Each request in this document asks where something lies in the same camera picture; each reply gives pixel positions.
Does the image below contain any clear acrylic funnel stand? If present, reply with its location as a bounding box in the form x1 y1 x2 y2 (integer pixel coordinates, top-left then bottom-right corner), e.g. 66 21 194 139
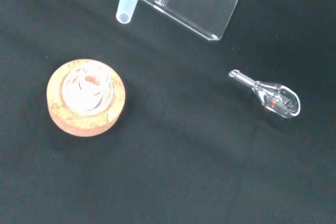
94 0 240 41

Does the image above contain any glass weighing funnel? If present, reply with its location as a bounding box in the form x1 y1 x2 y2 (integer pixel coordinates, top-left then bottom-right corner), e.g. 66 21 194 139
228 69 301 118

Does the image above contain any black cloth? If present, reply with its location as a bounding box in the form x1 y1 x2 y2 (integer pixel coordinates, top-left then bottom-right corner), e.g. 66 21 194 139
0 0 336 224

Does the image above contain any small round-bottom glass flask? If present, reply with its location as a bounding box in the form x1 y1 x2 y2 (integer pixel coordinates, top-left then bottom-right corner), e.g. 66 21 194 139
62 62 114 113

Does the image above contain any cork ring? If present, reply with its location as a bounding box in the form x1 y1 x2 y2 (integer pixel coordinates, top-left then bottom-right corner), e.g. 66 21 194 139
46 59 127 138

